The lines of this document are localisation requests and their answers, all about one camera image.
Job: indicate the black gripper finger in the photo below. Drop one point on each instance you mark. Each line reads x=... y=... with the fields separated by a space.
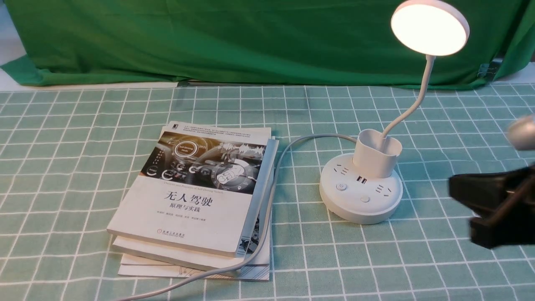
x=511 y=223
x=483 y=193

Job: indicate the top book autonomous driving cover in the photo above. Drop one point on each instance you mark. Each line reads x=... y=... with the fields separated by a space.
x=184 y=200

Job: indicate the middle white book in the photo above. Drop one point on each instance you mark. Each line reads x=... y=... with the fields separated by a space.
x=250 y=209

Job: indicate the metal binder clip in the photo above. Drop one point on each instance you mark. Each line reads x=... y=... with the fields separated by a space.
x=489 y=70

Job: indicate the green backdrop cloth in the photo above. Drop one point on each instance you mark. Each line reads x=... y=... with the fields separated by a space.
x=319 y=42

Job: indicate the white desk lamp with sockets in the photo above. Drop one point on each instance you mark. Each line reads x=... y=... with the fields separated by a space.
x=363 y=187

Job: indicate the green checkered tablecloth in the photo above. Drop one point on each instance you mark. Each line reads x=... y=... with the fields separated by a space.
x=68 y=158

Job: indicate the bottom white book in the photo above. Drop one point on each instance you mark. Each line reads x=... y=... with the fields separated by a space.
x=258 y=270

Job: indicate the white book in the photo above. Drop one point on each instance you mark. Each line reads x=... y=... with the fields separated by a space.
x=258 y=270
x=250 y=209

